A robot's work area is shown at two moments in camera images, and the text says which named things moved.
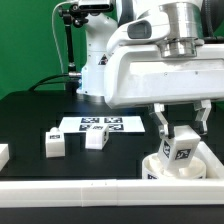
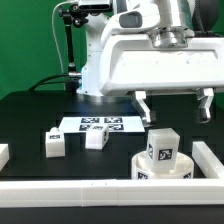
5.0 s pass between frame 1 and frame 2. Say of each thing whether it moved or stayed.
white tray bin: moved
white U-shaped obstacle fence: stayed
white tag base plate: stayed
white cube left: stayed
